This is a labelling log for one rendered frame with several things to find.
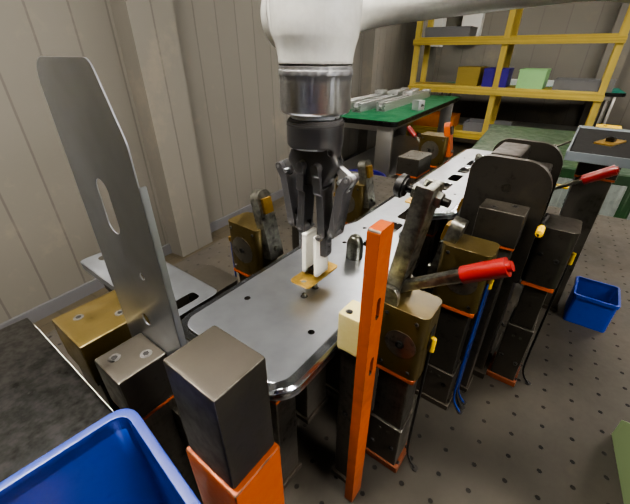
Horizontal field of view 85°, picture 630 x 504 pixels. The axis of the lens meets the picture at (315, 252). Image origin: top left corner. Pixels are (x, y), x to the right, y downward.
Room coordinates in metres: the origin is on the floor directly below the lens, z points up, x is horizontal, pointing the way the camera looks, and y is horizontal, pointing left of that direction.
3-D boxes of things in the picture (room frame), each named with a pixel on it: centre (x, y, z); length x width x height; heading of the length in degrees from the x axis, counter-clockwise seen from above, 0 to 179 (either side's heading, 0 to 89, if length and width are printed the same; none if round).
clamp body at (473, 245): (0.49, -0.27, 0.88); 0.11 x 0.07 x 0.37; 53
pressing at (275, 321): (0.86, -0.29, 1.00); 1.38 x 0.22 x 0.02; 143
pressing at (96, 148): (0.27, 0.17, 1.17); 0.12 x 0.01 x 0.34; 53
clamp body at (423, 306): (0.36, -0.14, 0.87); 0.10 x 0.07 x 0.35; 53
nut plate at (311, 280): (0.47, 0.00, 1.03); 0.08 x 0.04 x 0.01; 143
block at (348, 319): (0.33, -0.05, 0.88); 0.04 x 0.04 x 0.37; 53
